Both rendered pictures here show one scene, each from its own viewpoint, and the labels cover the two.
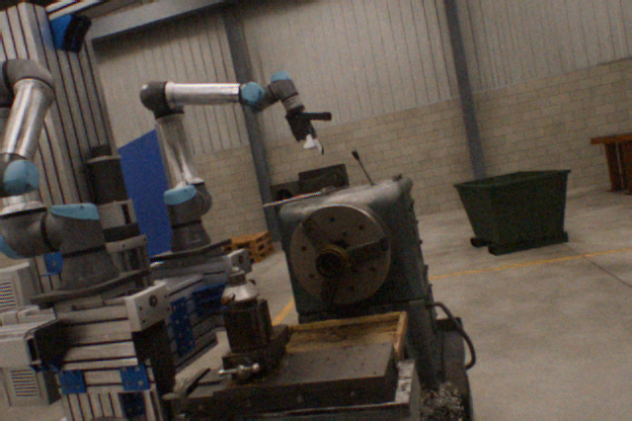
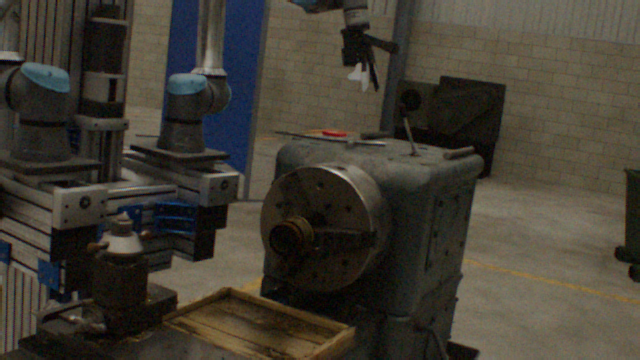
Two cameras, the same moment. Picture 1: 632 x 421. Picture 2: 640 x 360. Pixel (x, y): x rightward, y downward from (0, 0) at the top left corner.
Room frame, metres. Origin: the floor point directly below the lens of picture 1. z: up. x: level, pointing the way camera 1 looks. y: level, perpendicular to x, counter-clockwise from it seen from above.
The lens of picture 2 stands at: (-0.02, -0.37, 1.49)
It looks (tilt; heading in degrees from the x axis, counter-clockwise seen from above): 10 degrees down; 13
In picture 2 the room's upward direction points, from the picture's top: 7 degrees clockwise
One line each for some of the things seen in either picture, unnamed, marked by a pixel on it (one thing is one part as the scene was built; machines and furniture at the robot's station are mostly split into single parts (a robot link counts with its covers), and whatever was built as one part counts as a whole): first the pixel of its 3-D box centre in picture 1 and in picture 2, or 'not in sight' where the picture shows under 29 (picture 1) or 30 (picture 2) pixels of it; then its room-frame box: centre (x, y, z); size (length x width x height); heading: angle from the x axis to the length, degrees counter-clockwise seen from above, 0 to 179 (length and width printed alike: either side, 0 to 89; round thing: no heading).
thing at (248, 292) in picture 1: (239, 292); (121, 241); (0.99, 0.19, 1.13); 0.08 x 0.08 x 0.03
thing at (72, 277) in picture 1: (87, 265); (41, 137); (1.42, 0.67, 1.21); 0.15 x 0.15 x 0.10
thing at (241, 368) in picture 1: (258, 353); (127, 312); (1.02, 0.18, 0.99); 0.20 x 0.10 x 0.05; 165
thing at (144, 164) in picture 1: (123, 225); (203, 70); (7.78, 2.98, 1.18); 4.12 x 0.80 x 2.35; 39
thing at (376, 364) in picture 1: (286, 378); (139, 351); (0.97, 0.13, 0.95); 0.43 x 0.17 x 0.05; 75
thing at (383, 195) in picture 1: (357, 237); (378, 210); (1.96, -0.14, 1.06); 0.59 x 0.48 x 0.39; 165
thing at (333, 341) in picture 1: (336, 343); (252, 331); (1.30, 0.02, 0.89); 0.36 x 0.30 x 0.04; 75
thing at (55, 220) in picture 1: (75, 225); (42, 91); (1.42, 0.68, 1.33); 0.13 x 0.12 x 0.14; 90
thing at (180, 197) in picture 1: (183, 204); (187, 95); (1.89, 0.49, 1.33); 0.13 x 0.12 x 0.14; 173
